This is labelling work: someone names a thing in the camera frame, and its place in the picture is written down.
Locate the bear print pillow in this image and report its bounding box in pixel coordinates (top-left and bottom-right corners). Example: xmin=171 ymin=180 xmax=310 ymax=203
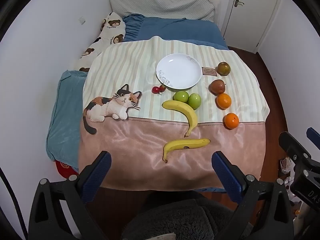
xmin=74 ymin=12 xmax=126 ymax=73

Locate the white plate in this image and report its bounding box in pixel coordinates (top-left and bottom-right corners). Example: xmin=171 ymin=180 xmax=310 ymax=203
xmin=156 ymin=53 xmax=202 ymax=90

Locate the reddish brown apple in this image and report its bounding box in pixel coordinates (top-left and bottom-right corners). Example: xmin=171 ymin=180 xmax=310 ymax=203
xmin=209 ymin=79 xmax=226 ymax=95
xmin=217 ymin=62 xmax=231 ymax=76

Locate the grey fleece clothing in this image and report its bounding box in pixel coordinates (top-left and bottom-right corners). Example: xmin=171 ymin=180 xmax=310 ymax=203
xmin=121 ymin=191 xmax=253 ymax=240

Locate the blue bed cover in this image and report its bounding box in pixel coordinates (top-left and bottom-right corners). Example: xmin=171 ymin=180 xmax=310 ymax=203
xmin=122 ymin=13 xmax=229 ymax=50

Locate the white door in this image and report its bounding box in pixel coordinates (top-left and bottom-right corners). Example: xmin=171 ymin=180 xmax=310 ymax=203
xmin=221 ymin=0 xmax=283 ymax=54

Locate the grey quilted pillow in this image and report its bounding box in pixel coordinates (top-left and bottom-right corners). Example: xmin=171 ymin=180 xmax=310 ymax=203
xmin=109 ymin=0 xmax=217 ymax=23

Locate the orange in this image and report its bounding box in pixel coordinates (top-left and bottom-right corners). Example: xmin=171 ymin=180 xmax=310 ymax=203
xmin=216 ymin=93 xmax=232 ymax=110
xmin=224 ymin=113 xmax=240 ymax=130

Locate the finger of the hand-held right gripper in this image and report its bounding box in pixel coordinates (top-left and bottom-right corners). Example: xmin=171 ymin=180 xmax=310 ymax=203
xmin=279 ymin=131 xmax=313 ymax=161
xmin=306 ymin=127 xmax=320 ymax=146

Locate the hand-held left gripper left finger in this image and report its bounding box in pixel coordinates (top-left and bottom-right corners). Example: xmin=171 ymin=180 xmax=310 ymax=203
xmin=28 ymin=151 xmax=112 ymax=240

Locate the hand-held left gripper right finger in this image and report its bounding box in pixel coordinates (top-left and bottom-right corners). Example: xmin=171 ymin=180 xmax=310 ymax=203
xmin=211 ymin=151 xmax=294 ymax=240

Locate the red patterned cloth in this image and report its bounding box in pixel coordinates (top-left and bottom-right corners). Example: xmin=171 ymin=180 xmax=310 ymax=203
xmin=55 ymin=160 xmax=79 ymax=180

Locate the teal pillow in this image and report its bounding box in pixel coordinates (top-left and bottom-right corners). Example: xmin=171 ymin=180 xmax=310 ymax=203
xmin=46 ymin=70 xmax=88 ymax=170

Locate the clear plastic packaging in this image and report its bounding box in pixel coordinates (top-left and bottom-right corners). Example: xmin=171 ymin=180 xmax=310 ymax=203
xmin=279 ymin=156 xmax=293 ymax=176

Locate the striped cat print blanket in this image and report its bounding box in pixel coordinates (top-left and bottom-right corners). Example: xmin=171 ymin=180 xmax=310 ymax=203
xmin=78 ymin=36 xmax=270 ymax=192

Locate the yellow banana with sticker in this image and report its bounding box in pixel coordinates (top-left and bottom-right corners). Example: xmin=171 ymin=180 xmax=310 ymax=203
xmin=163 ymin=138 xmax=211 ymax=164

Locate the green apple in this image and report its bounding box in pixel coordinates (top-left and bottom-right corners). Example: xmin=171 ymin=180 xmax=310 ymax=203
xmin=173 ymin=91 xmax=190 ymax=103
xmin=188 ymin=93 xmax=202 ymax=110

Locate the brown fabric label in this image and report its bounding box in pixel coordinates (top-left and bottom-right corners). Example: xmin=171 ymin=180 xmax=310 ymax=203
xmin=201 ymin=66 xmax=217 ymax=76

